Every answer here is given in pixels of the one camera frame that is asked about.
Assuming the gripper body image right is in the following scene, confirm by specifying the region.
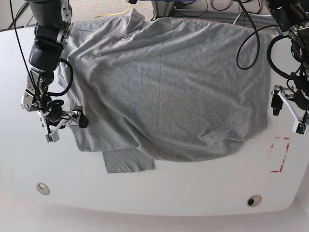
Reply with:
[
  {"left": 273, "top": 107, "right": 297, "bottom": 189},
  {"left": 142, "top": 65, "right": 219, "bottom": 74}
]
[{"left": 271, "top": 85, "right": 309, "bottom": 125}]

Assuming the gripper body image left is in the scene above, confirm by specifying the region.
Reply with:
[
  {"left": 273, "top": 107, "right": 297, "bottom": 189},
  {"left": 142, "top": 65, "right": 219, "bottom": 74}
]
[{"left": 40, "top": 106, "right": 83, "bottom": 133}]

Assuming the grey t-shirt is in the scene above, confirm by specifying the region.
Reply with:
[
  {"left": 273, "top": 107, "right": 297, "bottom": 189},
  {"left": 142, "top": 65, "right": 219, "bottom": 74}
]
[{"left": 62, "top": 10, "right": 271, "bottom": 173}]

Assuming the red tape rectangle marking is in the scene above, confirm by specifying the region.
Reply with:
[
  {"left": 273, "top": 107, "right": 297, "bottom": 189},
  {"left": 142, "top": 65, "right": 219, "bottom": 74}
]
[{"left": 268, "top": 137, "right": 290, "bottom": 173}]

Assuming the left table grommet hole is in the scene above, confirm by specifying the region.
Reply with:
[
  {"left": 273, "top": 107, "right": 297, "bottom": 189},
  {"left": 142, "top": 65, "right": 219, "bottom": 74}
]
[{"left": 36, "top": 183, "right": 50, "bottom": 196}]

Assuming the table grommet hole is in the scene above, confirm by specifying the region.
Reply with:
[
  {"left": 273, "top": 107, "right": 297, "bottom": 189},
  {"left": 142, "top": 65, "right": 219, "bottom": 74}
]
[
  {"left": 36, "top": 183, "right": 50, "bottom": 196},
  {"left": 247, "top": 195, "right": 262, "bottom": 207}
]

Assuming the right table grommet hole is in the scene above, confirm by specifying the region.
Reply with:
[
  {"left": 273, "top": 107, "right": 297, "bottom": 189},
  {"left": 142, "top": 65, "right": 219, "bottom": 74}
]
[{"left": 247, "top": 195, "right": 262, "bottom": 207}]

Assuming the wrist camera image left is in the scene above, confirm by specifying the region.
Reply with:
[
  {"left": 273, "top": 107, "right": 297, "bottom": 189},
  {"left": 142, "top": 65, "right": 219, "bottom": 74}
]
[{"left": 45, "top": 131, "right": 59, "bottom": 143}]

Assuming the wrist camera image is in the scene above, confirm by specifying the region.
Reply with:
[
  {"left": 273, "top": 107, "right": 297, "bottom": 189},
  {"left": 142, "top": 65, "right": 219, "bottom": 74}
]
[
  {"left": 45, "top": 131, "right": 59, "bottom": 143},
  {"left": 292, "top": 121, "right": 308, "bottom": 136}
]

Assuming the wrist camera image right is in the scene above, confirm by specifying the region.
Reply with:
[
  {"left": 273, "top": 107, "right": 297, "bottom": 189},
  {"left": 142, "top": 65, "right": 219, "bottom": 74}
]
[{"left": 292, "top": 121, "right": 308, "bottom": 136}]

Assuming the white cable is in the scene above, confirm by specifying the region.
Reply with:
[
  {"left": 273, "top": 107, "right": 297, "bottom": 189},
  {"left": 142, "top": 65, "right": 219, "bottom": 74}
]
[{"left": 233, "top": 11, "right": 273, "bottom": 25}]

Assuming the yellow cable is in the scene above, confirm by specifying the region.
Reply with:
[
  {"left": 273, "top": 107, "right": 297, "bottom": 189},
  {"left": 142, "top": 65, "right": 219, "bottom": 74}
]
[{"left": 94, "top": 2, "right": 132, "bottom": 19}]

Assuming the aluminium frame base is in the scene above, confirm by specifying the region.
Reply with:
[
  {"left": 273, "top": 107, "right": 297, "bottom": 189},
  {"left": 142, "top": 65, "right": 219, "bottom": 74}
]
[{"left": 150, "top": 0, "right": 274, "bottom": 26}]

